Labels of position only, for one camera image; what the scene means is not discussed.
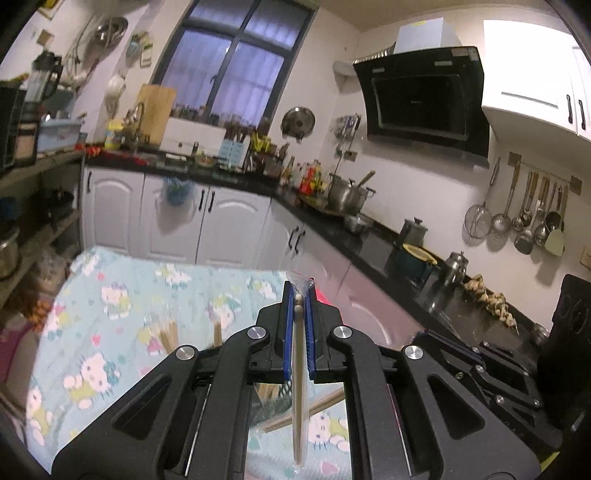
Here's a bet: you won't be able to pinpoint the steel faucet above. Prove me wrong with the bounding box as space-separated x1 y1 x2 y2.
122 102 147 149

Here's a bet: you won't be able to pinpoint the black slotted spatula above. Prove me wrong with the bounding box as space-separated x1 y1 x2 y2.
514 178 550 256

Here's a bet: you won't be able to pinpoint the blue hanging bag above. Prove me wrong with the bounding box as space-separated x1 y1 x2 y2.
161 176 195 207

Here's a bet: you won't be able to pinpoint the cartoon cat printed tablecloth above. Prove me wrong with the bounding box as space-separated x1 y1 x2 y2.
23 247 356 480

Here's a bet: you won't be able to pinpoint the white hanging jug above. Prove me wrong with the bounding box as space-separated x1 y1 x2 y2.
106 74 128 101

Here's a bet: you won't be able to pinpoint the grey storage shelf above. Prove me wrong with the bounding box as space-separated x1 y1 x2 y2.
0 150 86 306

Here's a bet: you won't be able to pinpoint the blue pot yellow rim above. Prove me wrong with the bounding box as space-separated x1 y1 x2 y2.
398 244 439 283

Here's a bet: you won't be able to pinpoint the black range hood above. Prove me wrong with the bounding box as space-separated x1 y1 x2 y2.
353 46 491 161

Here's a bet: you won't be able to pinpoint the wooden cutting board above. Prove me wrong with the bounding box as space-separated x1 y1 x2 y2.
135 83 177 145

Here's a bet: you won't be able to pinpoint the wire mesh strainer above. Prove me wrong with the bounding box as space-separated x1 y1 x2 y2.
463 159 502 240

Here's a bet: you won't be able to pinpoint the garlic bunch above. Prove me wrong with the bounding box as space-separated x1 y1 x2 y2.
463 274 519 325

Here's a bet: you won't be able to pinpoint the white upper cabinet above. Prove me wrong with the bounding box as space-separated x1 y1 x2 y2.
481 18 591 140

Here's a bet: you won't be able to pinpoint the steel slotted skimmer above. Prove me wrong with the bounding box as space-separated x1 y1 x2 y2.
491 162 522 233

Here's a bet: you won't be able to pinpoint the steel bowl on wall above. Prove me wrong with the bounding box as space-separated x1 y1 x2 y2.
95 16 129 48

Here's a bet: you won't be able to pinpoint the steel teapot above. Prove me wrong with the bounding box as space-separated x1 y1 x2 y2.
438 251 470 288

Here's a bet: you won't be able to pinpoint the wall utensil rail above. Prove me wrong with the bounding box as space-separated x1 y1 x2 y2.
508 152 583 195

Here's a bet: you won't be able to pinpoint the steel spoon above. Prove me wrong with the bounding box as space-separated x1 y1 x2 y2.
534 182 561 248

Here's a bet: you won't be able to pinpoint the small steel bowl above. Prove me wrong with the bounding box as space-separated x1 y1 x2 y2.
343 214 373 234

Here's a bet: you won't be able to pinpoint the dark framed window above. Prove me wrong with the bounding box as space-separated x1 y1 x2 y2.
151 0 317 126

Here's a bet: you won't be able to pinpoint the steel cooking pot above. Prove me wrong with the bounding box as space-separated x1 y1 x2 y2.
327 173 376 216

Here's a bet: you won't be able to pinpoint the blue knife block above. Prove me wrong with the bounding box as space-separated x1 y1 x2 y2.
217 136 249 169

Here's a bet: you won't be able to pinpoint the steel pan lid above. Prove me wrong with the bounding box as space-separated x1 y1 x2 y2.
281 106 317 140

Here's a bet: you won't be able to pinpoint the yellow jar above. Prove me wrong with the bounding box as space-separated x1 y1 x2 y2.
105 119 125 150

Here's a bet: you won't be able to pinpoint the black countertop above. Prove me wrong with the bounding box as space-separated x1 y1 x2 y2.
85 148 561 352

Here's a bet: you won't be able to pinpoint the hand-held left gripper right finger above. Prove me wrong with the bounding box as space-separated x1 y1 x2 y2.
304 281 540 480

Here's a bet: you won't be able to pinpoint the black microwave oven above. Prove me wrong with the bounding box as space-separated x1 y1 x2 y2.
0 83 27 172

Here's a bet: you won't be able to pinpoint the white lower cabinets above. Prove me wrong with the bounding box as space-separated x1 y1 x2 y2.
82 166 462 352

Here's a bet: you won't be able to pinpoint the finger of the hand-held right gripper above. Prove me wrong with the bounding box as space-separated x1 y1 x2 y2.
454 366 542 412
411 330 543 385

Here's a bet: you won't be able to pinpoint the pale green spatula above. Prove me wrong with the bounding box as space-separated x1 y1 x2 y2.
545 185 567 258

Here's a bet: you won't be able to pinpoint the grey plastic tub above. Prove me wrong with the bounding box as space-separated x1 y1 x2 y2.
36 119 85 153

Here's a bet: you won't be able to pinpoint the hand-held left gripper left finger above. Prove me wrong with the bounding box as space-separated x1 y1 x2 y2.
52 281 297 480

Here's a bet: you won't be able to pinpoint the black blender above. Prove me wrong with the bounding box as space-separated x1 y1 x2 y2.
24 51 64 117

